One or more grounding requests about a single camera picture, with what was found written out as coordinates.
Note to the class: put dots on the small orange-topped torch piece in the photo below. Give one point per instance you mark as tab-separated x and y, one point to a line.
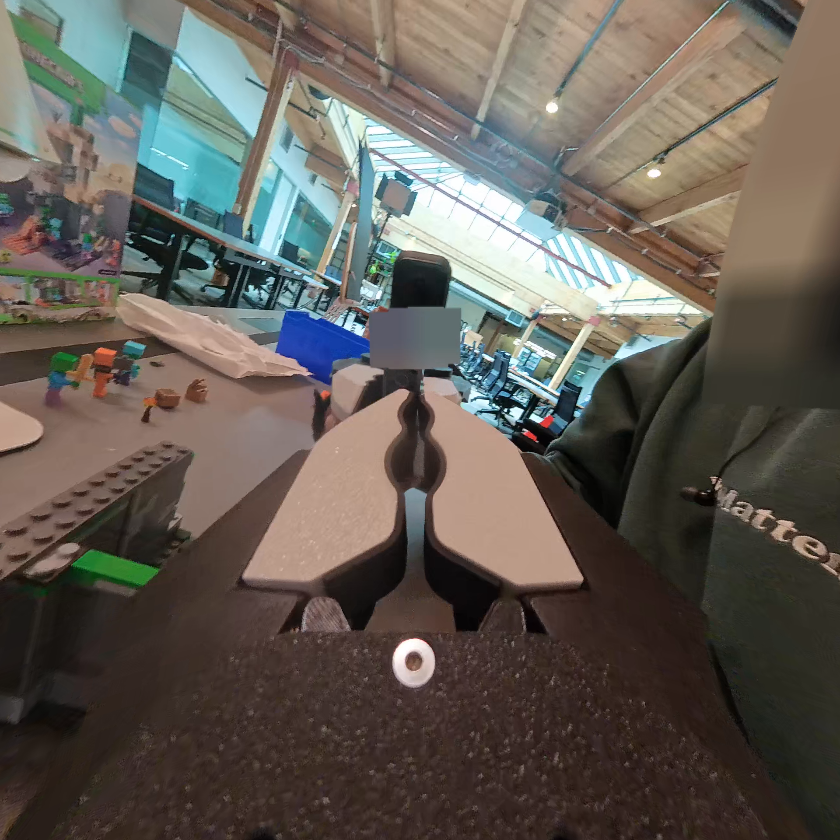
321	417

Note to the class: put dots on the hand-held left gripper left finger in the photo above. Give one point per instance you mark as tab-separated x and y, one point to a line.
328	512

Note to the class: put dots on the small brown brick piece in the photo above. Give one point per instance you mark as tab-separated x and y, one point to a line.
168	399

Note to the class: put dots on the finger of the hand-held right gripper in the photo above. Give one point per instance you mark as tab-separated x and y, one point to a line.
351	394
443	390

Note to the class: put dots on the long office table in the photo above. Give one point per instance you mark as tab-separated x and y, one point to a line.
216	239

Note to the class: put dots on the small orange-brown brick piece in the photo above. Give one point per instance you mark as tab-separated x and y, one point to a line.
149	408

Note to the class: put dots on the large printed white paper bag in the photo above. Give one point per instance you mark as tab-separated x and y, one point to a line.
210	341

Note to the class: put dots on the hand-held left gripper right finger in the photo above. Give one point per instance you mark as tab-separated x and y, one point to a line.
499	512

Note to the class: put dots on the studio light panel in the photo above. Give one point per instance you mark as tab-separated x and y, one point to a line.
396	195

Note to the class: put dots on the grey brick build green trim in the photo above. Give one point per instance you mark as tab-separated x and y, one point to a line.
85	512

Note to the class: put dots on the green toy brick set box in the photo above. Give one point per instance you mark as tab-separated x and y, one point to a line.
72	197

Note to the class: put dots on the green-headed toy minifigure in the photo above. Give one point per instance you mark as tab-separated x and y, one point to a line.
62	377

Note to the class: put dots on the person in green hoodie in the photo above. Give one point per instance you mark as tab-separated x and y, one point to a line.
774	623

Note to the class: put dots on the row of black office chairs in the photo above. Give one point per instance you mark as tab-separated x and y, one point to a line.
518	380

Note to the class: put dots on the person's right forearm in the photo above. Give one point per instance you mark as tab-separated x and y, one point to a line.
623	420

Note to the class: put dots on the blue plastic bin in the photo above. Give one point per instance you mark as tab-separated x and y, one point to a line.
315	344

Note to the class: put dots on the blue-headed toy minifigure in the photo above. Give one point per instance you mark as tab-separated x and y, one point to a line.
128	361

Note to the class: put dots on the orange toy minifigure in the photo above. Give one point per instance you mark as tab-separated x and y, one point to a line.
103	371

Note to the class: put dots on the grey desk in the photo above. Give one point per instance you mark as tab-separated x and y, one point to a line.
229	426

